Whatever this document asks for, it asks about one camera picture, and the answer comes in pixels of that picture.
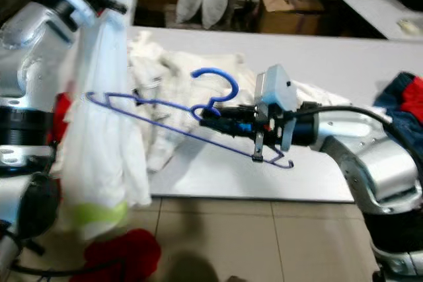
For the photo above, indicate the white shirt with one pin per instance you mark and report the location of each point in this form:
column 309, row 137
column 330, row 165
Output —
column 106, row 97

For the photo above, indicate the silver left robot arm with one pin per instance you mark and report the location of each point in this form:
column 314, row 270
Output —
column 26, row 70

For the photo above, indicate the blue denim garment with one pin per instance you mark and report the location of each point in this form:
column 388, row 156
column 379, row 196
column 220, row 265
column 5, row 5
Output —
column 386, row 107

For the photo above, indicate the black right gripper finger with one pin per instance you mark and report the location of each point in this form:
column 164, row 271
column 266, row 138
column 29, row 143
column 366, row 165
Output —
column 238, row 130
column 228, row 115

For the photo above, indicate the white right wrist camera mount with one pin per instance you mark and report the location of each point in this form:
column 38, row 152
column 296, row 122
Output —
column 274, row 87

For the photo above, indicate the red knit garment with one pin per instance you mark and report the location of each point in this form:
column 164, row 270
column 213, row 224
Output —
column 413, row 100

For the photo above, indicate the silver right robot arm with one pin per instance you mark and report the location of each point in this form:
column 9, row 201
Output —
column 380, row 170

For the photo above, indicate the brown cardboard box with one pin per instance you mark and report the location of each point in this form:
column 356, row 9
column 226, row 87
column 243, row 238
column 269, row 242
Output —
column 287, row 16

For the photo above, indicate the brown leather chair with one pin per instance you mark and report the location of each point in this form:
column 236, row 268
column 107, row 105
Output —
column 157, row 8

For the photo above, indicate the cream white garment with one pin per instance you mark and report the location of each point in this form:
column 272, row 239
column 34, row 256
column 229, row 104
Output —
column 172, row 70

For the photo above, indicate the red cloth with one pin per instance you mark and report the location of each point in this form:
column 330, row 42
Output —
column 125, row 252

